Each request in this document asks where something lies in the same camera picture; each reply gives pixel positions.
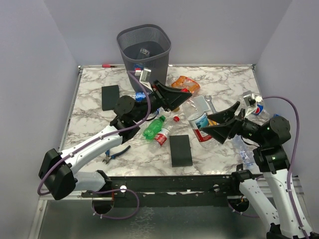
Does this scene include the black block near centre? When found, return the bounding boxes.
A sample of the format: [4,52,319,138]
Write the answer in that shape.
[169,135,193,167]

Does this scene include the red label clear bottle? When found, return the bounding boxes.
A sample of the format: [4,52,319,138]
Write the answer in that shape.
[151,124,173,151]

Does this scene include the grey mesh waste bin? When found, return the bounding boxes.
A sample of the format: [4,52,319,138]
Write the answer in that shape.
[117,24,171,84]

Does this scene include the blue handled pliers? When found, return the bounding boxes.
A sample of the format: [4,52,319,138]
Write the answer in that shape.
[102,145,131,164]

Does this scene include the Starbucks latte bottle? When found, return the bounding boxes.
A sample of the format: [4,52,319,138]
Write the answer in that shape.
[137,48,151,60]

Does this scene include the green plastic bottle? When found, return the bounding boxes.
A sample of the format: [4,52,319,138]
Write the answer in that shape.
[143,116,165,140]

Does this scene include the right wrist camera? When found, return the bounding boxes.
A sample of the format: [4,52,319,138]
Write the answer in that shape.
[243,91,263,117]

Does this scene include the crushed orange plastic bottle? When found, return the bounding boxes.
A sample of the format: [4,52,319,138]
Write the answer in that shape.
[171,76,200,94]

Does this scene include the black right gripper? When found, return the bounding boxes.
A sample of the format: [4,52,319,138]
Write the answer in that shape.
[202,101,268,144]

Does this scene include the silver wrench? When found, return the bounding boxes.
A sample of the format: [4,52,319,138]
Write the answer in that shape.
[204,95,215,111]

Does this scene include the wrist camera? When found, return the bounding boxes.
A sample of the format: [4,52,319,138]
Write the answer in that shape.
[135,68,152,89]
[243,91,263,117]

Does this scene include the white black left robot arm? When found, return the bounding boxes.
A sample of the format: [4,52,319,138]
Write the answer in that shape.
[37,81,192,200]

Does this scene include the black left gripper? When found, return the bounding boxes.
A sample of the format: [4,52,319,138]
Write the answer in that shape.
[133,80,191,123]

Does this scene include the black block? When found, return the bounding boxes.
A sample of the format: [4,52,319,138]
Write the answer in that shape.
[169,135,193,167]
[101,85,120,111]

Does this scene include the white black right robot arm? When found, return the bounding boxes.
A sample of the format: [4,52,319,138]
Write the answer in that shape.
[202,102,319,239]

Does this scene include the black block far left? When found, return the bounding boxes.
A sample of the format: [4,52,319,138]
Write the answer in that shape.
[101,85,120,111]

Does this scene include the pepsi bottle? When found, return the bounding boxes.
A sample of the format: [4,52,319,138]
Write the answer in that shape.
[135,92,146,102]
[251,103,264,116]

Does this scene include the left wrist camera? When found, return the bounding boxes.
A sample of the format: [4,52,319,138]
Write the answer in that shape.
[135,68,152,89]

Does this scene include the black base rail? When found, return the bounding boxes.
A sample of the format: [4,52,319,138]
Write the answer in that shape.
[111,175,242,207]

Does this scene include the red handled screwdriver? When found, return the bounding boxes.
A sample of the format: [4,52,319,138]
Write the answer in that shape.
[102,64,118,68]

